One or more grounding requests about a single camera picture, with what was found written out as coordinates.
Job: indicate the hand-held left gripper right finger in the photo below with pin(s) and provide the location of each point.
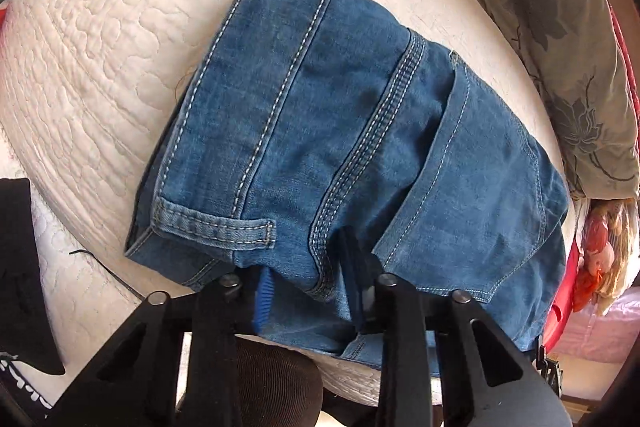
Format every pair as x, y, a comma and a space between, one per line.
356, 297

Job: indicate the white quilted bed cover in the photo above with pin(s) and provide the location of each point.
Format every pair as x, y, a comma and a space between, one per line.
125, 32

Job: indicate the grey floral pillow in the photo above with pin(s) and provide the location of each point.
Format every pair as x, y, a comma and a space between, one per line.
565, 32

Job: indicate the black cloth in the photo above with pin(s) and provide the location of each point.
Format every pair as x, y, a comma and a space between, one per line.
25, 257

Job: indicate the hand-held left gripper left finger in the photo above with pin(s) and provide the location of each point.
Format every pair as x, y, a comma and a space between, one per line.
264, 302

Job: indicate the blue denim pants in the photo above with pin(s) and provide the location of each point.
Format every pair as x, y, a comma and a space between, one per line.
350, 107

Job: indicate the red cloth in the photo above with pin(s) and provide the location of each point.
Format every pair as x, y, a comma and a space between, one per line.
557, 322

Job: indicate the pink cloth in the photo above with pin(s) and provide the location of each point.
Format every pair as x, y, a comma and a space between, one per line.
590, 342

